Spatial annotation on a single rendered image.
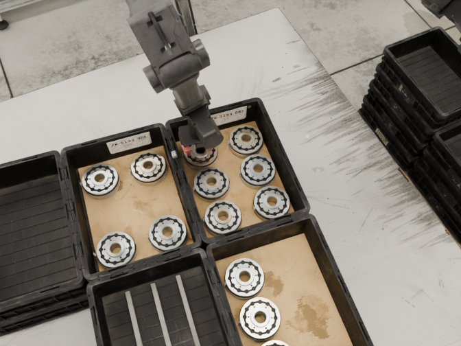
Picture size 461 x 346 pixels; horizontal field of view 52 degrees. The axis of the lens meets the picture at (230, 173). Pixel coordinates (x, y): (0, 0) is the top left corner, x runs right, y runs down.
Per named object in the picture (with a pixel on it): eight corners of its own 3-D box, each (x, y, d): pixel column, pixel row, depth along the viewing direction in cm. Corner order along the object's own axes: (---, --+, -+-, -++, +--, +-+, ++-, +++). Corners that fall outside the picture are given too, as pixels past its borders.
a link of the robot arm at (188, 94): (195, 30, 77) (138, 61, 77) (212, 60, 78) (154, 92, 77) (204, 80, 120) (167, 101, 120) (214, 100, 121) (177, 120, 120)
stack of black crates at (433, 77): (355, 110, 236) (382, 47, 197) (404, 90, 243) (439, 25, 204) (403, 174, 219) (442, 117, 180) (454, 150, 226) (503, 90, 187)
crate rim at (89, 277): (62, 152, 134) (59, 148, 132) (164, 125, 139) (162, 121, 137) (87, 285, 116) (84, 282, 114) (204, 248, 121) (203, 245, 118)
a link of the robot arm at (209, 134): (202, 81, 117) (171, 97, 117) (221, 114, 112) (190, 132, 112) (213, 106, 128) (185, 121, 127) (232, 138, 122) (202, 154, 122)
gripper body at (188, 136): (219, 141, 132) (219, 125, 126) (184, 149, 130) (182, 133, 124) (213, 123, 135) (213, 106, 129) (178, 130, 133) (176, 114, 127)
